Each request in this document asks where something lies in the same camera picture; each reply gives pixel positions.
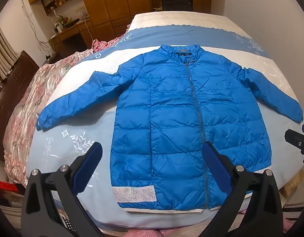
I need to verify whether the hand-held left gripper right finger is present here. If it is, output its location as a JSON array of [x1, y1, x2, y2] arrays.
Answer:
[[199, 142, 284, 237]]

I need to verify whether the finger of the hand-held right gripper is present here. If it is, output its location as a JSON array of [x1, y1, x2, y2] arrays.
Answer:
[[285, 123, 304, 165]]

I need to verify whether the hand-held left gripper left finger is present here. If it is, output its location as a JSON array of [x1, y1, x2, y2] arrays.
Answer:
[[21, 142, 104, 237]]

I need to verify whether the blue puffer jacket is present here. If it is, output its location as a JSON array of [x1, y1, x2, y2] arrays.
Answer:
[[36, 44, 304, 213]]

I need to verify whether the pink floral quilt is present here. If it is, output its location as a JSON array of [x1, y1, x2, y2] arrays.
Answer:
[[2, 25, 133, 188]]

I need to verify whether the red box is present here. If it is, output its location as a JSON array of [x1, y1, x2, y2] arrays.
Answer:
[[0, 181, 19, 198]]

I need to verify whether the pink checked cloth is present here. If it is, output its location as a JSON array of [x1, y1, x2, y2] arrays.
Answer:
[[125, 228, 204, 237]]

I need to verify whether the dark wooden headboard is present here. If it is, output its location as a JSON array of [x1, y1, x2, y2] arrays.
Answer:
[[0, 50, 40, 163]]

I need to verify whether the wooden desk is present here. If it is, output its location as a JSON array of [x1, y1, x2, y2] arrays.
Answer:
[[49, 17, 98, 57]]

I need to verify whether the blue and white bedspread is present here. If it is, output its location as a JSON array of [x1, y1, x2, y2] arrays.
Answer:
[[26, 11, 303, 230]]

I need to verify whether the beige curtain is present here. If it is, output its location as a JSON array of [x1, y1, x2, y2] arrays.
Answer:
[[0, 20, 20, 79]]

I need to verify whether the wooden wardrobe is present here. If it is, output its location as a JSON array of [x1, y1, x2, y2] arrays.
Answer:
[[76, 0, 152, 47]]

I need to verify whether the black chair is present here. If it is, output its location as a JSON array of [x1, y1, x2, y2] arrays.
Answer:
[[161, 0, 194, 12]]

